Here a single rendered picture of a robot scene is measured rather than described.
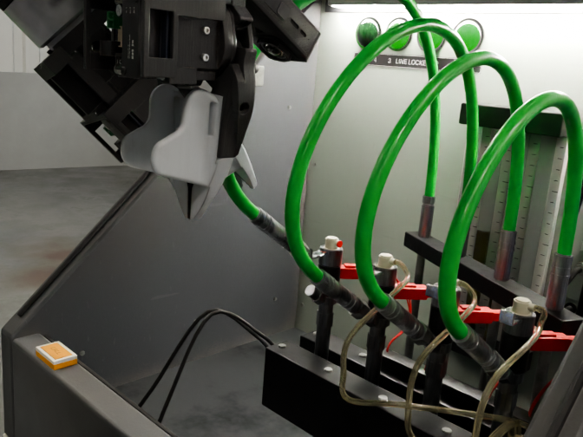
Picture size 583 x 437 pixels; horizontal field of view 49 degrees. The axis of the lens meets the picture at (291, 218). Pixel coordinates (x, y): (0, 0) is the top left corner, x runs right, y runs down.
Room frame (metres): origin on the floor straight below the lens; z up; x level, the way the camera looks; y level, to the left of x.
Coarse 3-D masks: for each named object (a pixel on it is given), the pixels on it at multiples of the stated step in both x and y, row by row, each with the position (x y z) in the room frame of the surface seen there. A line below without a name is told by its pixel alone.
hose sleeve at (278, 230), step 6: (258, 216) 0.64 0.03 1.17; (264, 216) 0.65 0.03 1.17; (270, 216) 0.66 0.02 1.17; (252, 222) 0.64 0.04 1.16; (258, 222) 0.64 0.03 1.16; (264, 222) 0.65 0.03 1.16; (270, 222) 0.65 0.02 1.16; (276, 222) 0.66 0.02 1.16; (264, 228) 0.65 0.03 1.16; (270, 228) 0.65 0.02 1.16; (276, 228) 0.66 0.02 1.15; (282, 228) 0.67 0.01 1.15; (270, 234) 0.66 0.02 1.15; (276, 234) 0.66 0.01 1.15; (282, 234) 0.67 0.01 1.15; (276, 240) 0.67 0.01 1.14; (282, 240) 0.67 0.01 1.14; (282, 246) 0.68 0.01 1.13; (288, 246) 0.68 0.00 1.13
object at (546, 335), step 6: (534, 330) 0.58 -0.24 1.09; (540, 336) 0.57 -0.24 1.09; (546, 336) 0.57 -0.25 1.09; (552, 336) 0.57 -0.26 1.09; (558, 336) 0.57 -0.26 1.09; (564, 336) 0.57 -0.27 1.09; (570, 336) 0.58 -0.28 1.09; (540, 342) 0.56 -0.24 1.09; (546, 342) 0.57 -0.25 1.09; (552, 342) 0.57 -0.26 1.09; (558, 342) 0.57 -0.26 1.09; (564, 342) 0.57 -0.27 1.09; (570, 342) 0.57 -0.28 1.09; (534, 348) 0.56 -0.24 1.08; (540, 348) 0.57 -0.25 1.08; (546, 348) 0.57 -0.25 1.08; (552, 348) 0.57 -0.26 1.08; (558, 348) 0.57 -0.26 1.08; (564, 348) 0.57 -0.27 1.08
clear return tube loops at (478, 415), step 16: (400, 288) 0.63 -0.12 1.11; (368, 320) 0.60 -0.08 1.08; (544, 320) 0.55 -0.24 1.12; (352, 336) 0.58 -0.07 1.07; (416, 368) 0.52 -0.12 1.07; (352, 400) 0.57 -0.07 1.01; (368, 400) 0.57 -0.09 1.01; (480, 400) 0.47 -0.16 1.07; (480, 416) 0.47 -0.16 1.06; (496, 416) 0.54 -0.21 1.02; (496, 432) 0.52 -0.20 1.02; (512, 432) 0.53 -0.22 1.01
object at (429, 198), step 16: (304, 0) 0.67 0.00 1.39; (400, 0) 0.79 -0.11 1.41; (416, 16) 0.82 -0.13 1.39; (256, 48) 0.63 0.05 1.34; (432, 48) 0.84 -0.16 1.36; (432, 64) 0.85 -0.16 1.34; (432, 112) 0.87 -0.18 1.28; (432, 128) 0.87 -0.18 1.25; (432, 144) 0.87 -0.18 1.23; (432, 160) 0.87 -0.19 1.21; (432, 176) 0.87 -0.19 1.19; (240, 192) 0.62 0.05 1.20; (432, 192) 0.87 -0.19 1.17; (240, 208) 0.63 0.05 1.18; (256, 208) 0.64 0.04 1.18
